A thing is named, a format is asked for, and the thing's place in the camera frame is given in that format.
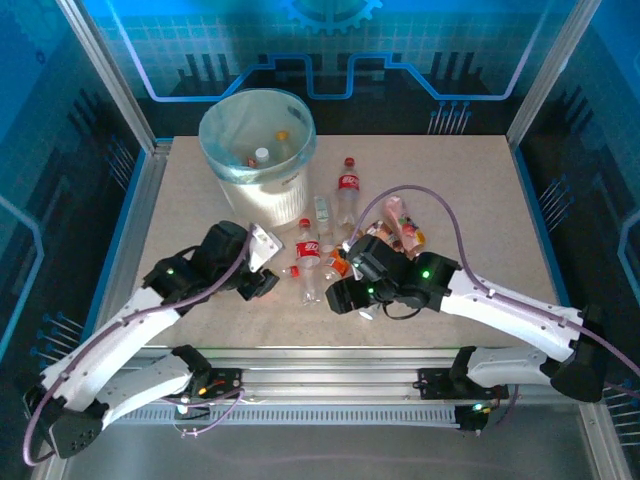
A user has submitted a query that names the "small bottle orange label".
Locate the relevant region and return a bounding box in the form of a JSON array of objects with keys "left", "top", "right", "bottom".
[{"left": 322, "top": 244, "right": 354, "bottom": 281}]

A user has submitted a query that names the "clear bottle copper label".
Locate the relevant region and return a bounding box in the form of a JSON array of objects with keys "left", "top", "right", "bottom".
[{"left": 363, "top": 219, "right": 401, "bottom": 251}]

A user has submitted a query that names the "pink plastic bottle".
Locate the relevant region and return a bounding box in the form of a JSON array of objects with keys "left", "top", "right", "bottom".
[{"left": 383, "top": 195, "right": 429, "bottom": 257}]

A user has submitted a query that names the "white plastic waste bin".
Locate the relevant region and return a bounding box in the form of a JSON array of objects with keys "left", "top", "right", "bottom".
[{"left": 198, "top": 88, "right": 317, "bottom": 232}]

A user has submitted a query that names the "translucent blue bin liner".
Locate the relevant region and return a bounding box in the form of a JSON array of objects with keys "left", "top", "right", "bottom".
[{"left": 198, "top": 88, "right": 317, "bottom": 185}]

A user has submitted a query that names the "small clear bottle white cap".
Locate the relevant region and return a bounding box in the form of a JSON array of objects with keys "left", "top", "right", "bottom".
[{"left": 313, "top": 194, "right": 337, "bottom": 254}]

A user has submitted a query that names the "grey metal shelf panel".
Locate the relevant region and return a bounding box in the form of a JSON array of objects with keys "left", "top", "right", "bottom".
[{"left": 29, "top": 419, "right": 631, "bottom": 480}]

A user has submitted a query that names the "black connector box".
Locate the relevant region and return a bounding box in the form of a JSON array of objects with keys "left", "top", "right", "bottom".
[{"left": 453, "top": 402, "right": 490, "bottom": 437}]

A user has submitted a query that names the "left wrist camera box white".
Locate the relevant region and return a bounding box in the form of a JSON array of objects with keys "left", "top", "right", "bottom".
[{"left": 248, "top": 223, "right": 284, "bottom": 274}]

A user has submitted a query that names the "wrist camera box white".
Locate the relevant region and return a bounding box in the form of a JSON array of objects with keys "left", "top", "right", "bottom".
[
  {"left": 248, "top": 223, "right": 284, "bottom": 274},
  {"left": 343, "top": 238, "right": 369, "bottom": 282}
]

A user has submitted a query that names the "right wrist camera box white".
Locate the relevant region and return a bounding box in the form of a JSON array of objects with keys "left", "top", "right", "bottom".
[{"left": 343, "top": 238, "right": 369, "bottom": 282}]

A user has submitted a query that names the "aluminium front rail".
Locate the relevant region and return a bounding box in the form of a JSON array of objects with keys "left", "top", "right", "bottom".
[{"left": 62, "top": 346, "right": 601, "bottom": 401}]

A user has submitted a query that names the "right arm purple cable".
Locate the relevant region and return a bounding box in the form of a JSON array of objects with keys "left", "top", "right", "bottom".
[{"left": 349, "top": 184, "right": 640, "bottom": 426}]

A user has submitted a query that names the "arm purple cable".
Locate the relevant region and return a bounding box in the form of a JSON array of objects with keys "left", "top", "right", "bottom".
[
  {"left": 349, "top": 184, "right": 640, "bottom": 426},
  {"left": 22, "top": 227, "right": 251, "bottom": 466}
]

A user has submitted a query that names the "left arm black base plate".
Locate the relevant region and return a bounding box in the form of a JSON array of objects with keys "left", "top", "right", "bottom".
[{"left": 151, "top": 367, "right": 247, "bottom": 401}]

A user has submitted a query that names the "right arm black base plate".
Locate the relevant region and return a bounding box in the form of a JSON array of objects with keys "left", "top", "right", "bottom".
[{"left": 417, "top": 367, "right": 510, "bottom": 401}]

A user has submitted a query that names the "slotted grey cable duct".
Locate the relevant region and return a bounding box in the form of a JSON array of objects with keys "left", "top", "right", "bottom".
[{"left": 79, "top": 407, "right": 461, "bottom": 426}]

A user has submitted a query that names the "left aluminium frame post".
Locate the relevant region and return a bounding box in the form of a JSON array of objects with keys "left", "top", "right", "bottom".
[{"left": 55, "top": 0, "right": 159, "bottom": 154}]

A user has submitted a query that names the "aluminium frame post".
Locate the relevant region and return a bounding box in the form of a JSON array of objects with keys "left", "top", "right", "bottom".
[
  {"left": 507, "top": 0, "right": 604, "bottom": 149},
  {"left": 55, "top": 0, "right": 159, "bottom": 154}
]

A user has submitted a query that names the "right aluminium frame post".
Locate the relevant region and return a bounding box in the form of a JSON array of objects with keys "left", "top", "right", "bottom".
[{"left": 507, "top": 0, "right": 604, "bottom": 149}]

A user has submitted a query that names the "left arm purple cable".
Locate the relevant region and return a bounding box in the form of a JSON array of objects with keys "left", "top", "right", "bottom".
[{"left": 22, "top": 227, "right": 251, "bottom": 466}]

